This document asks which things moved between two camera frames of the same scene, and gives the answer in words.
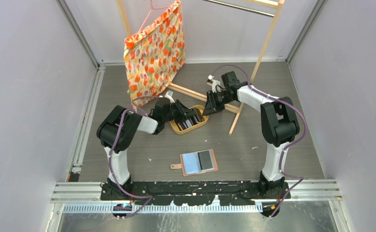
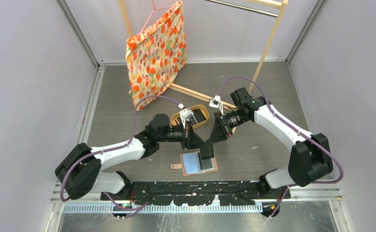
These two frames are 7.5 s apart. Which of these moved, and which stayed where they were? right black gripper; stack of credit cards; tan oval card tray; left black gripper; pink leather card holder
Moved: right black gripper; left black gripper
Stayed: pink leather card holder; tan oval card tray; stack of credit cards
